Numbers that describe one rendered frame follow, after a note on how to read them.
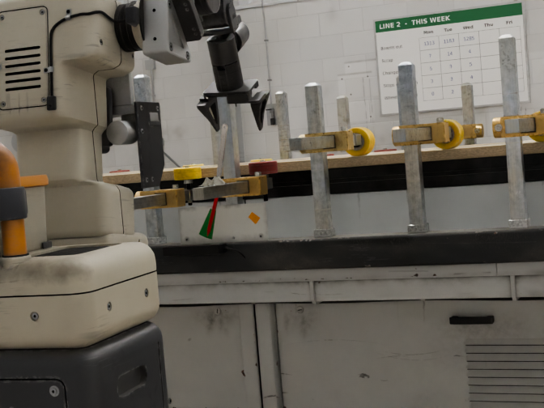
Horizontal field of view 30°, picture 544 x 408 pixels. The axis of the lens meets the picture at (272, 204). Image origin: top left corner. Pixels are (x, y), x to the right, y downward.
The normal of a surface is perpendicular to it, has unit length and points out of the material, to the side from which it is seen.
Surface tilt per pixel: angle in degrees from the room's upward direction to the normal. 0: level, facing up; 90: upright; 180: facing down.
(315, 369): 91
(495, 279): 90
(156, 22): 82
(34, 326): 90
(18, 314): 90
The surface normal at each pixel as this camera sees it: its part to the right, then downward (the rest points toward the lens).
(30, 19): -0.32, -0.07
